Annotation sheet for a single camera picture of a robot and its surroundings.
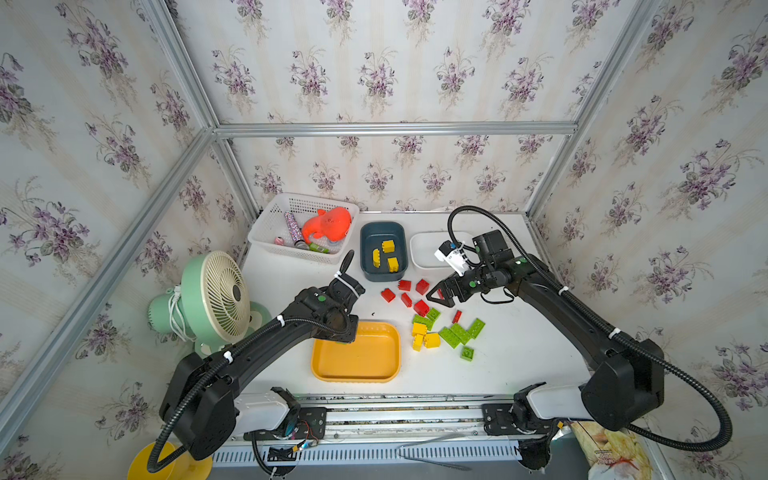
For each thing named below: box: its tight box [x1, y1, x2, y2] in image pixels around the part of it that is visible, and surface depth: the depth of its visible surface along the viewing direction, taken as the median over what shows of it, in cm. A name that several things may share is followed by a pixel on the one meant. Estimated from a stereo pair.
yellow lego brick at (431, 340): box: [423, 333, 441, 349], surface depth 88 cm
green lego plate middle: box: [449, 323, 472, 345], surface depth 90 cm
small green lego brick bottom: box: [460, 346, 474, 362], surface depth 86 cm
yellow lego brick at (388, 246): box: [382, 240, 395, 253], surface depth 110 cm
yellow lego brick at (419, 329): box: [412, 322, 428, 337], surface depth 90 cm
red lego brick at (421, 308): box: [414, 299, 430, 317], surface depth 93 cm
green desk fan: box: [148, 251, 271, 359], surface depth 67 cm
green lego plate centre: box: [412, 314, 436, 331], surface depth 92 cm
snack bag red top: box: [568, 420, 653, 480], surface depth 66 cm
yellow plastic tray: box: [311, 321, 402, 383], surface depth 86 cm
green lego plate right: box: [466, 318, 486, 339], surface depth 92 cm
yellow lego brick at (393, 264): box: [387, 257, 399, 273], surface depth 103 cm
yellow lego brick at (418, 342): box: [412, 334, 424, 352], surface depth 86 cm
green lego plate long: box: [438, 326, 462, 349], surface depth 90 cm
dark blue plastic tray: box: [360, 222, 408, 282], surface depth 106 cm
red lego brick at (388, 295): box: [380, 288, 396, 303], surface depth 99 cm
